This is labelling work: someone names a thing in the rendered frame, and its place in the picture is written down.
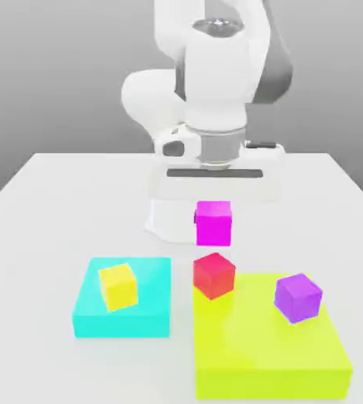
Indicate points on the small yellow cube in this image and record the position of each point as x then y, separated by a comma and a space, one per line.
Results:
119, 287

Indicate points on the small magenta cube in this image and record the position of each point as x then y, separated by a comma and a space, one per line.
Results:
213, 225

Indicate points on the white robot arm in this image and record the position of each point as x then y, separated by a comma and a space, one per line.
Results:
213, 94

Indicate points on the small red cube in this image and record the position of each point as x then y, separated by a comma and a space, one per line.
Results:
213, 277

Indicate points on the large yellow-green box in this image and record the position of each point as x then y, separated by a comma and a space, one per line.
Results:
263, 347

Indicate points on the small purple cube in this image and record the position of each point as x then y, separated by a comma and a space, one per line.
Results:
298, 298

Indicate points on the large cyan box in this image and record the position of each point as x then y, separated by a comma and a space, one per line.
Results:
137, 315

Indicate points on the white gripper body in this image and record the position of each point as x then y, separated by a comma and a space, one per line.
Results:
214, 186

